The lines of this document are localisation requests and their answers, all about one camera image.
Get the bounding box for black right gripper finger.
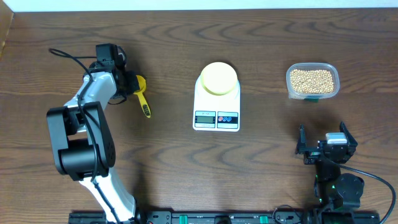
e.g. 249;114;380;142
339;121;358;148
295;124;307;154

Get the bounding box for yellow measuring scoop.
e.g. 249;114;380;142
134;75;152;118

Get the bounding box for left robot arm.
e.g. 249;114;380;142
47;59;147;223

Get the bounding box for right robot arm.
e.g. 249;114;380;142
295;122;364;223

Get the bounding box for white digital kitchen scale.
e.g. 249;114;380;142
192;76;241;132

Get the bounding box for yellow bowl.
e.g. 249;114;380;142
200;62;238;96

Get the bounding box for green tape strip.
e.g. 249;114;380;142
304;98;319;103

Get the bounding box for soybeans in container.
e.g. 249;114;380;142
290;69;335;94

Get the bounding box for clear plastic container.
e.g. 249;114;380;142
286;62;340;101

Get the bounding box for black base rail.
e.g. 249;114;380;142
68;210;381;224

